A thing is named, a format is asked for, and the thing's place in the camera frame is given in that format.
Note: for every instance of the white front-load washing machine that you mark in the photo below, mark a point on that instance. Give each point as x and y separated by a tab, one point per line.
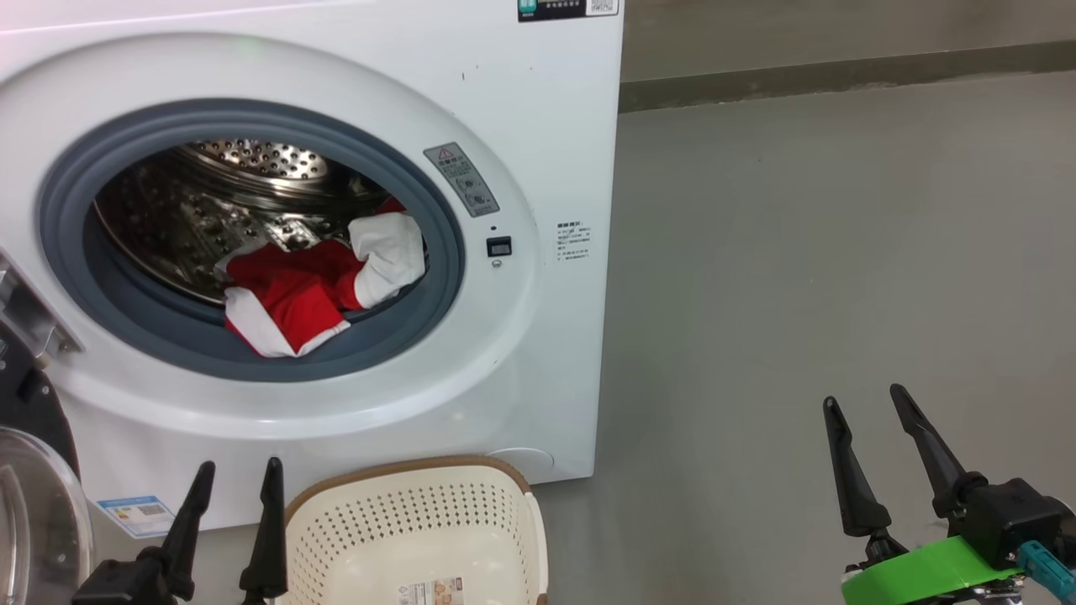
521	353

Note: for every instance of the cream perforated basket brown rim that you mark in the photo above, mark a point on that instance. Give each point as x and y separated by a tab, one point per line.
403	521

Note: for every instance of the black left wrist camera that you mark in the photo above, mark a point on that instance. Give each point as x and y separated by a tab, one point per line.
118	584

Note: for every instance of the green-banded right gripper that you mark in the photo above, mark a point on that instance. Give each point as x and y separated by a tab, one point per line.
916	576

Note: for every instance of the metal door hinge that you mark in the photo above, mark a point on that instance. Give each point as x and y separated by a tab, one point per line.
34	315

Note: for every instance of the round drain filter cover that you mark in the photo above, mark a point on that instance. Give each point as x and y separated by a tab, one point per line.
530	460

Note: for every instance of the grey rubber door gasket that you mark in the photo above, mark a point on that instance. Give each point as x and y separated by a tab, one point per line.
437	252

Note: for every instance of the blue energy label sticker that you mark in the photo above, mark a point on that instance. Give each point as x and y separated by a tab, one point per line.
136	515

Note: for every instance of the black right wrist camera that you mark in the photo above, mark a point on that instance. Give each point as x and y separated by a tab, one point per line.
1017	512

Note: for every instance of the black door latch socket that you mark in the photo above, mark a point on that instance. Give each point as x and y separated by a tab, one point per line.
499	247

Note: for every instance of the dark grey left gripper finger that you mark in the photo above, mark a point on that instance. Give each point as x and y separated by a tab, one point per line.
189	538
271	546

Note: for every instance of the stainless steel washing machine drum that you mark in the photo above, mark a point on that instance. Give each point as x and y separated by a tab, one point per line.
252	160

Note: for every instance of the grey warning sticker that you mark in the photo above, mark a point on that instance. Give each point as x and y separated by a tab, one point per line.
461	179

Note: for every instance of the small printed text label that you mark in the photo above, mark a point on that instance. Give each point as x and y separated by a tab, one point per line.
573	241

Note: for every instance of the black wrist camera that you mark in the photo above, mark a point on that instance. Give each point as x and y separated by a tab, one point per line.
118	584
1017	512

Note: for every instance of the black round glass washer door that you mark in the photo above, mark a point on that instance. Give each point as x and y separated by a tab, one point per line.
34	504

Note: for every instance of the red and white garment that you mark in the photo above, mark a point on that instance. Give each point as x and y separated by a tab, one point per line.
294	294

